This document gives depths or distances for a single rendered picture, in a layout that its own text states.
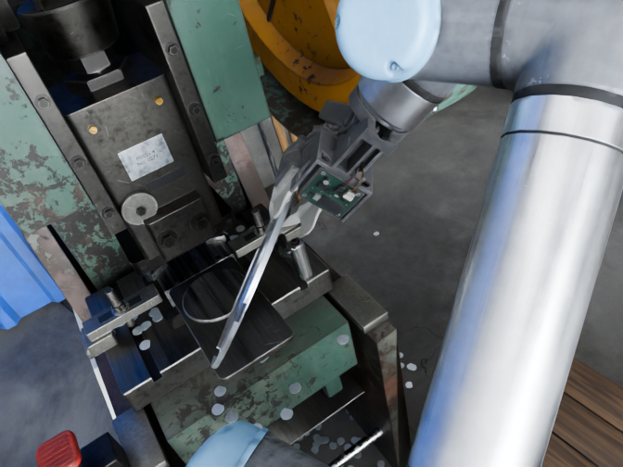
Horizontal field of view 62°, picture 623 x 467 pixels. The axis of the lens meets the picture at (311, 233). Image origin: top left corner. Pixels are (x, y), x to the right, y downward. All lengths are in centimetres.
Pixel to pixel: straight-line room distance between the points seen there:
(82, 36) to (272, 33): 44
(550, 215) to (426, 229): 183
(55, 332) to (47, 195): 159
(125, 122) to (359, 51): 49
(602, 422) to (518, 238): 99
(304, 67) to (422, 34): 68
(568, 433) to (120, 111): 105
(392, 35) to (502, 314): 19
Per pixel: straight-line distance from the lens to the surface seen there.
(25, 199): 77
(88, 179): 78
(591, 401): 130
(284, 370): 101
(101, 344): 107
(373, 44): 37
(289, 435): 130
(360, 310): 104
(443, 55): 37
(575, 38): 34
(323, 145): 54
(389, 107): 50
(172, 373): 101
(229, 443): 43
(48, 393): 213
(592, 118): 33
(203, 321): 92
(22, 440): 208
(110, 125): 79
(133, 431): 104
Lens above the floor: 145
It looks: 41 degrees down
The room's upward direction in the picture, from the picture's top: 14 degrees counter-clockwise
